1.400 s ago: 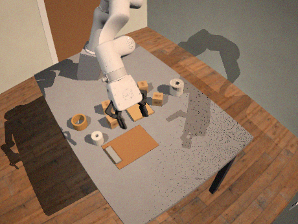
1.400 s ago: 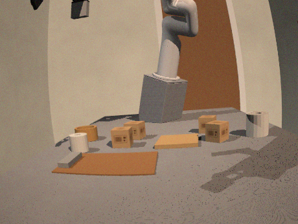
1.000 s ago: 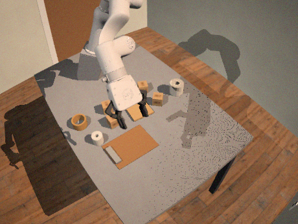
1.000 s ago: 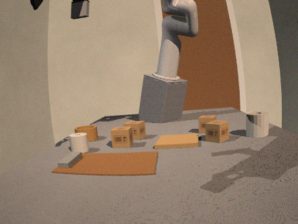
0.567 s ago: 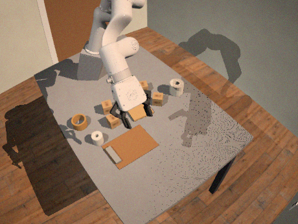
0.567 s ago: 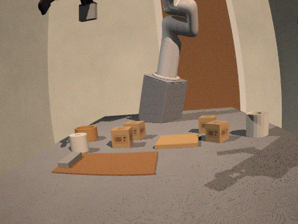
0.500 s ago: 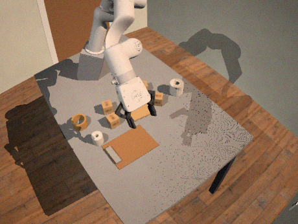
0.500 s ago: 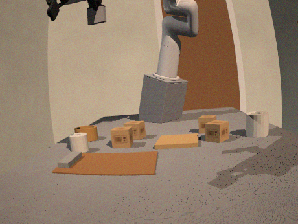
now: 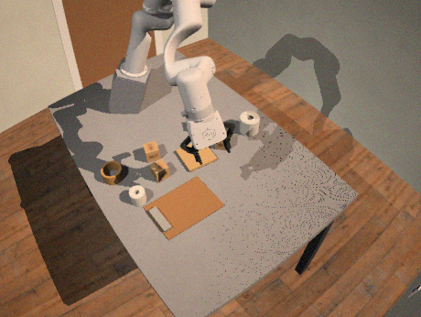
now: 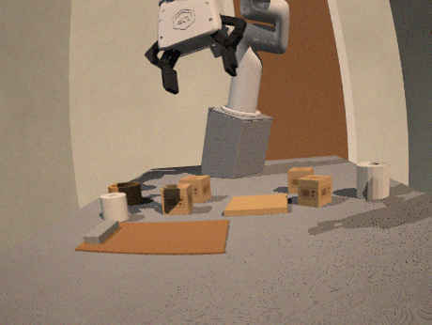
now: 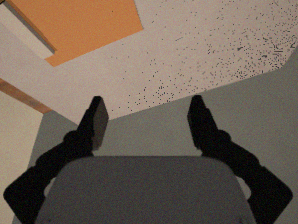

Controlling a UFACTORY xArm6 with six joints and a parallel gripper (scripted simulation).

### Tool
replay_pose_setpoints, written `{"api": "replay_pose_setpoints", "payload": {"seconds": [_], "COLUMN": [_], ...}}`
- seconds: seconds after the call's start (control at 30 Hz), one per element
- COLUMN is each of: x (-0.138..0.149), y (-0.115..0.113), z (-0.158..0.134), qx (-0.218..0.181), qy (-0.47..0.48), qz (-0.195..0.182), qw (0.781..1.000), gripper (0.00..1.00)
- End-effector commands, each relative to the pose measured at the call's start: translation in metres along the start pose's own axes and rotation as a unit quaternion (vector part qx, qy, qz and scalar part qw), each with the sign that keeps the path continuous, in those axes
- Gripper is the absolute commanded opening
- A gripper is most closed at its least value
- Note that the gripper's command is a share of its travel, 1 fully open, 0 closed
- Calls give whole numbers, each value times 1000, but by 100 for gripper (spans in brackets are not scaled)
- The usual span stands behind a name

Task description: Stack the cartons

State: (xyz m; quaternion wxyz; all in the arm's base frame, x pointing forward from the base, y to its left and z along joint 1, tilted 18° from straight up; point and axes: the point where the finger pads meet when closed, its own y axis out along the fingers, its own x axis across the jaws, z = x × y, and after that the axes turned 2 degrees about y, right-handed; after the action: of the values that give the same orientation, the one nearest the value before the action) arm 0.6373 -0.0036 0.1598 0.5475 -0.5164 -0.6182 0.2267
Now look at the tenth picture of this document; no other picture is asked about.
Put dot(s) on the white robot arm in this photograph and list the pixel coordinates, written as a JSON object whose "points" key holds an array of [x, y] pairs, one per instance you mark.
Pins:
{"points": [[244, 88]]}

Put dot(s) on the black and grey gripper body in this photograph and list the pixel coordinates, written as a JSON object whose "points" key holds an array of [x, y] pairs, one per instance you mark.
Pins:
{"points": [[191, 22]]}

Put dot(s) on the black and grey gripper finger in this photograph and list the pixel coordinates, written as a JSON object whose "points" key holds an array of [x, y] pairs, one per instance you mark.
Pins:
{"points": [[230, 44], [169, 76]]}

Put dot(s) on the white cylinder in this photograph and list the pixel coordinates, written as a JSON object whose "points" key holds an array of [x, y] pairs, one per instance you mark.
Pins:
{"points": [[114, 207]]}

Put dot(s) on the tan cardboard carton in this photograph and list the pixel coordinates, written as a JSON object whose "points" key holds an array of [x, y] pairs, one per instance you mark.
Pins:
{"points": [[297, 172], [177, 199], [314, 191]]}

